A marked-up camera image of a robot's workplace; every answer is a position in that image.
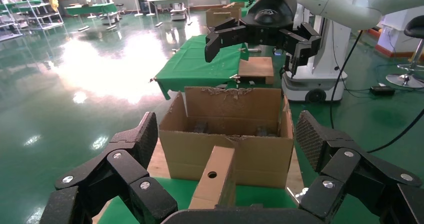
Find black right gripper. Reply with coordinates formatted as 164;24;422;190
204;0;323;78

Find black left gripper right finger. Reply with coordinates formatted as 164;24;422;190
294;110;424;224

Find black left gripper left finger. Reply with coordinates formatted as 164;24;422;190
39;111;178;224

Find small cardboard box with hole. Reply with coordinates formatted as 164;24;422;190
188;146;237;210

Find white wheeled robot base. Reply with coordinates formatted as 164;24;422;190
281;4;349;103

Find closed background cardboard box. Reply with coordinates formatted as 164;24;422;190
205;2;245;28

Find large open cardboard carton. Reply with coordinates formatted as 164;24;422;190
158;86;296;190

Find brown wooden board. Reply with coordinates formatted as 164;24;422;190
237;56;275;85

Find plain green tablecloth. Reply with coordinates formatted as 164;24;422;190
154;34;282;101

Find white equipment cart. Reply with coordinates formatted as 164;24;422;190
170;2;188;21

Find black power adapter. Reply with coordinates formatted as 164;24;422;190
369;85;396;97

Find white cabinet with red base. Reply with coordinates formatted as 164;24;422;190
375;9;424;58

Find black bar stool chrome base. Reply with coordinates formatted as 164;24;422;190
385;14;424;89

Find green covered background table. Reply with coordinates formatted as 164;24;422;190
64;2;118;17

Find white metal shelf rack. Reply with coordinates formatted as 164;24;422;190
14;0;64;31

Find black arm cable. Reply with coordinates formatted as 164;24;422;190
329;30;424;154

